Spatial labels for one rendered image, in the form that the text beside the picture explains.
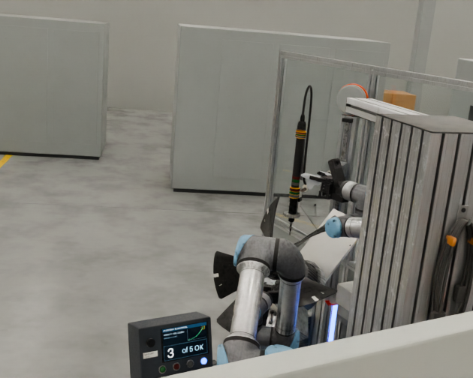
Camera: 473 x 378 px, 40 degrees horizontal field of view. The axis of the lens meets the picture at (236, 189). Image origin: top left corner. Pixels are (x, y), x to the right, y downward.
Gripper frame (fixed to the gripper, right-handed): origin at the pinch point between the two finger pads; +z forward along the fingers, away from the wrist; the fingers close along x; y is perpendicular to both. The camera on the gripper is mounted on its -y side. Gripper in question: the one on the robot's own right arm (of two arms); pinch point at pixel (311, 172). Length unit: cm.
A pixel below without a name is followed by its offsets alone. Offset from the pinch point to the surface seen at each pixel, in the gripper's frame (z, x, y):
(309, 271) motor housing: 8, 15, 49
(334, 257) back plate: 7, 30, 45
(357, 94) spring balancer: 34, 63, -26
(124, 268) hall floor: 292, 88, 165
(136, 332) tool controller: -14, -88, 42
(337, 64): 66, 82, -38
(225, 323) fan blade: 18, -24, 69
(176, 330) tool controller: -19, -76, 42
